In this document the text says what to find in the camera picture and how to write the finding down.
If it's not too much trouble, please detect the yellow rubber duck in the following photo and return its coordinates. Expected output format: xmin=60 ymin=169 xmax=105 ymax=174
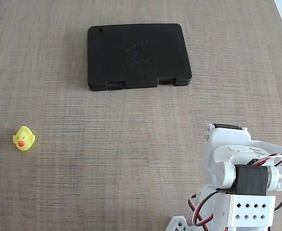
xmin=12 ymin=125 xmax=36 ymax=152

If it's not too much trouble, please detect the black plastic case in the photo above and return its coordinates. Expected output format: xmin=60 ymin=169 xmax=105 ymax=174
xmin=87 ymin=23 xmax=193 ymax=91

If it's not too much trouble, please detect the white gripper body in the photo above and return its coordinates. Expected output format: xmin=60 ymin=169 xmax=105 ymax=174
xmin=205 ymin=123 xmax=282 ymax=167

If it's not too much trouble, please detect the red black white servo cable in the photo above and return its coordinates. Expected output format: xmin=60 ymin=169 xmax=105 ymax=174
xmin=253 ymin=154 xmax=282 ymax=167
xmin=188 ymin=189 xmax=230 ymax=231

